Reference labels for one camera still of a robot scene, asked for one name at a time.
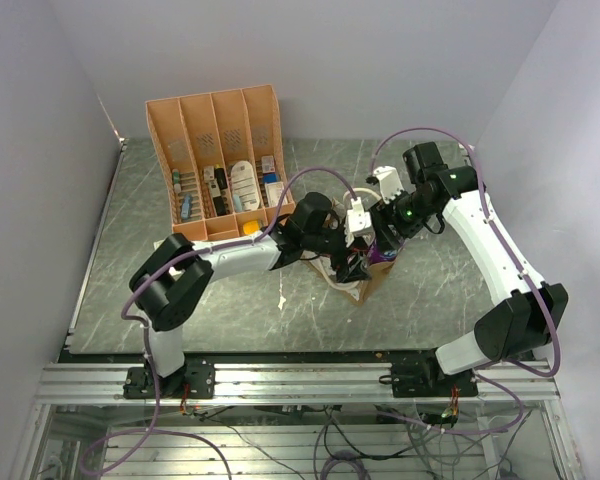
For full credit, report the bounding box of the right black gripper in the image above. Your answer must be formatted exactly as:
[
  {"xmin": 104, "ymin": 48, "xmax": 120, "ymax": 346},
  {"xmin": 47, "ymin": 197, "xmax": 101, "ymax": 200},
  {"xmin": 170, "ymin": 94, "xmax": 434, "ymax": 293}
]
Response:
[{"xmin": 367, "ymin": 186, "xmax": 435, "ymax": 252}]

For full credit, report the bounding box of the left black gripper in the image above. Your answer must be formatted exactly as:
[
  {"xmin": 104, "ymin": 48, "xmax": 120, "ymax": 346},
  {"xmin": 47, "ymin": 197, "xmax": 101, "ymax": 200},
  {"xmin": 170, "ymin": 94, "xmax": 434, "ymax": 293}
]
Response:
[{"xmin": 303, "ymin": 226, "xmax": 371, "ymax": 284}]

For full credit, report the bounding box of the purple fanta can back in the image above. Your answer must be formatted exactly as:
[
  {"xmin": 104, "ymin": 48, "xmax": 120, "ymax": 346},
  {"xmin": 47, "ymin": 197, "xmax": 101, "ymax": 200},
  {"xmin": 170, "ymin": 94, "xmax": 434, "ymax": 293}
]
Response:
[{"xmin": 367, "ymin": 239, "xmax": 400, "ymax": 265}]

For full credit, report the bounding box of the burlap canvas tote bag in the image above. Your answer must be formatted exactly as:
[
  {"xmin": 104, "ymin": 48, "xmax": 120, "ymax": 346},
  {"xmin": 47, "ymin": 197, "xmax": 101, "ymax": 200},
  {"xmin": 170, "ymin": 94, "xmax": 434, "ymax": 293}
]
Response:
[{"xmin": 304, "ymin": 187, "xmax": 404, "ymax": 306}]

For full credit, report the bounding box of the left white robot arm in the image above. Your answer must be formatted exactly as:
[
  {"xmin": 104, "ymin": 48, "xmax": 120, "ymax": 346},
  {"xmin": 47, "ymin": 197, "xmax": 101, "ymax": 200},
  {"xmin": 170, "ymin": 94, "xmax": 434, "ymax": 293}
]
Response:
[{"xmin": 121, "ymin": 192, "xmax": 373, "ymax": 398}]

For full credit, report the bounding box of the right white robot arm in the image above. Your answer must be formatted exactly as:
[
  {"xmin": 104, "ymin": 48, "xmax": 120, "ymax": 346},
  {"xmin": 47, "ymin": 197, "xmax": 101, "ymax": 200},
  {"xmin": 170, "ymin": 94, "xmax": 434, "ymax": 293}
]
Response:
[{"xmin": 367, "ymin": 142, "xmax": 568, "ymax": 396}]

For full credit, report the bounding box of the white label box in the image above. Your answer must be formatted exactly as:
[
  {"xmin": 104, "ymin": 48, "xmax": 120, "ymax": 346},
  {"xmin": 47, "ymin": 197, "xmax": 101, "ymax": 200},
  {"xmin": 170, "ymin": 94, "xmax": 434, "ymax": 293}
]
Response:
[{"xmin": 265, "ymin": 181, "xmax": 288, "ymax": 208}]

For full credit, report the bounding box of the yellow small object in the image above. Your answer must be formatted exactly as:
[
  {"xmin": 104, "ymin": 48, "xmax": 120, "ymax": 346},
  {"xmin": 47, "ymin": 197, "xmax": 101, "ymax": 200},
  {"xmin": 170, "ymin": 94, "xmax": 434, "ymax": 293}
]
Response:
[{"xmin": 242, "ymin": 220, "xmax": 262, "ymax": 236}]

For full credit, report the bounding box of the white oval device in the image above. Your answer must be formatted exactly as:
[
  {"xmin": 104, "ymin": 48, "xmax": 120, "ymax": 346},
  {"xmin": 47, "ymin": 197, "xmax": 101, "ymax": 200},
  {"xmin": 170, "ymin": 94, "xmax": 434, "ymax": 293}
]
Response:
[{"xmin": 230, "ymin": 160, "xmax": 261, "ymax": 213}]

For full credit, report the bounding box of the black marker pen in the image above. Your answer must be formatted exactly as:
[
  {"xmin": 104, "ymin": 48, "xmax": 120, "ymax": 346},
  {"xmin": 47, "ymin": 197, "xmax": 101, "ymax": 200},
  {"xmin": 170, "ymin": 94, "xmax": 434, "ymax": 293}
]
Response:
[{"xmin": 214, "ymin": 166, "xmax": 228, "ymax": 190}]

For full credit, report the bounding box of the pink desk organizer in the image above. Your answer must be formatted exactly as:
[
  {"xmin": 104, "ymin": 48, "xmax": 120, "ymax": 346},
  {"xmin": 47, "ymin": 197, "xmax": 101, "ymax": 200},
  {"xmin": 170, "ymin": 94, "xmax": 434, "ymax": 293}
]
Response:
[{"xmin": 146, "ymin": 85, "xmax": 295, "ymax": 241}]

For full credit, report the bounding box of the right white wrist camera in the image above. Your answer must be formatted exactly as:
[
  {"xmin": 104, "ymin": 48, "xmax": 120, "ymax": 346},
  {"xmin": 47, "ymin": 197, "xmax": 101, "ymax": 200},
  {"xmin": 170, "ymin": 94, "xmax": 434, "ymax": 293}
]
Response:
[{"xmin": 367, "ymin": 166, "xmax": 405, "ymax": 204}]

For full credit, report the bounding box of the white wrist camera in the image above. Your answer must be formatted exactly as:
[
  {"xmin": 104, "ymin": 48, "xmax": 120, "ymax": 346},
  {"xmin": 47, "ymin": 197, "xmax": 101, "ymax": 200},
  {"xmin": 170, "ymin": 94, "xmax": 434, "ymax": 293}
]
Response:
[
  {"xmin": 367, "ymin": 166, "xmax": 405, "ymax": 204},
  {"xmin": 345, "ymin": 198, "xmax": 375, "ymax": 248}
]

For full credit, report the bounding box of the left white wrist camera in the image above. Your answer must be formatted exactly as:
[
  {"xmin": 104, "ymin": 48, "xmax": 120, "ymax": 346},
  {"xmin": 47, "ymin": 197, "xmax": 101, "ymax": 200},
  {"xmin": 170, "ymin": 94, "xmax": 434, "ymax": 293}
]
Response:
[{"xmin": 345, "ymin": 198, "xmax": 375, "ymax": 248}]

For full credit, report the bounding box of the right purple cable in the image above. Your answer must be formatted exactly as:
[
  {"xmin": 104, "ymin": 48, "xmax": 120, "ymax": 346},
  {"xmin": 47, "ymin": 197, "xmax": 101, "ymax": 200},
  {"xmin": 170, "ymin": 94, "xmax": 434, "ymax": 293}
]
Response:
[{"xmin": 369, "ymin": 127, "xmax": 564, "ymax": 379}]

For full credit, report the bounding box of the purple cable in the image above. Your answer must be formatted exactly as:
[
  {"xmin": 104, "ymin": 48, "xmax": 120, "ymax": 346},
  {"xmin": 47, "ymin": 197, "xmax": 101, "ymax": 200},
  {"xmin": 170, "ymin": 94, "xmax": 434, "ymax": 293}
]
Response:
[
  {"xmin": 119, "ymin": 167, "xmax": 359, "ymax": 331},
  {"xmin": 369, "ymin": 127, "xmax": 564, "ymax": 379}
]

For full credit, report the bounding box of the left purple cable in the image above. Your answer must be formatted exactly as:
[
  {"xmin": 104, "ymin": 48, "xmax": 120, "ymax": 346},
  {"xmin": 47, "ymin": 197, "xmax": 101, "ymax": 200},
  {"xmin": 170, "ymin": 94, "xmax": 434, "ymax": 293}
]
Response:
[{"xmin": 119, "ymin": 167, "xmax": 359, "ymax": 331}]

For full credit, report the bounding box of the aluminium rail frame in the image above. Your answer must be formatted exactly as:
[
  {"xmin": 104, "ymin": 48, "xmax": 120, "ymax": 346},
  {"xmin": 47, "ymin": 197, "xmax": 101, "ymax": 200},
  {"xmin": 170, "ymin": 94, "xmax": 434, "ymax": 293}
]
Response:
[{"xmin": 34, "ymin": 350, "xmax": 559, "ymax": 406}]

